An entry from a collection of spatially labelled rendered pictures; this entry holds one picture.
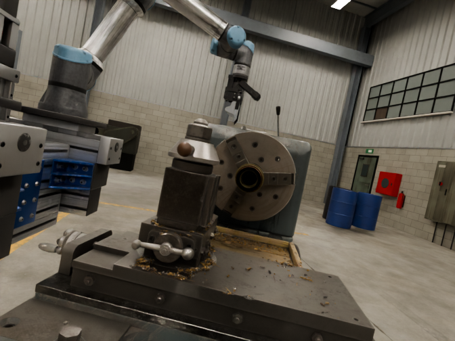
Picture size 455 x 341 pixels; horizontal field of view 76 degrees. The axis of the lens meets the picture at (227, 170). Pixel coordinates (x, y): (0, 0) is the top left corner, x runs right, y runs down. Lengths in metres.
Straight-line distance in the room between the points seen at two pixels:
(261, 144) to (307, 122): 11.20
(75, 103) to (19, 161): 0.51
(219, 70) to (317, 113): 4.24
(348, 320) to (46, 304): 0.38
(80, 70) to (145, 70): 10.16
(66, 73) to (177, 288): 0.86
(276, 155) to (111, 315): 0.74
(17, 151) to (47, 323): 0.32
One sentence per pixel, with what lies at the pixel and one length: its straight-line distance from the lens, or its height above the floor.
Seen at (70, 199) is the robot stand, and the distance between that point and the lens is 1.09.
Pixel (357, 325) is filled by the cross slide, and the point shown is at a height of 0.97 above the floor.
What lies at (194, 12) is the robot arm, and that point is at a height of 1.63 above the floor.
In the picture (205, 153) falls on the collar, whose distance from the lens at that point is 0.42.
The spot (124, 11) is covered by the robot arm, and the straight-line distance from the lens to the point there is 1.33.
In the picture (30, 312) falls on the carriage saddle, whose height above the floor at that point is 0.91.
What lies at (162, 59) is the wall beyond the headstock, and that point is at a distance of 11.34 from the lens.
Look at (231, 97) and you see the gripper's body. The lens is 1.34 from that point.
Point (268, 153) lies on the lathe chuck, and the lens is 1.02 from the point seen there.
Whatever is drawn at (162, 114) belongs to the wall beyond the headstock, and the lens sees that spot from 10.96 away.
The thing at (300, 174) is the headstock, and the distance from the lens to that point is 1.18.
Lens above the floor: 1.14
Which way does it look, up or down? 3 degrees down
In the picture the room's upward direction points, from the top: 11 degrees clockwise
